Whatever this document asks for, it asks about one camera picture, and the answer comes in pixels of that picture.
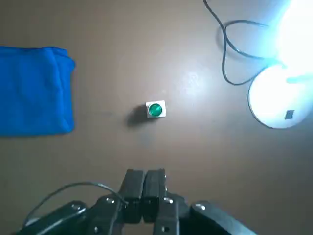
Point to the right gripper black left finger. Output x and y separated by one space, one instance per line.
133 195

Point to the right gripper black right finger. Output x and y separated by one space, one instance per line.
156 195

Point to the green push button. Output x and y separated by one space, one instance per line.
155 109

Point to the white desk lamp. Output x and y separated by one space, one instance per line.
274 102

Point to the folded blue cloth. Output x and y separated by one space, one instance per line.
34 90

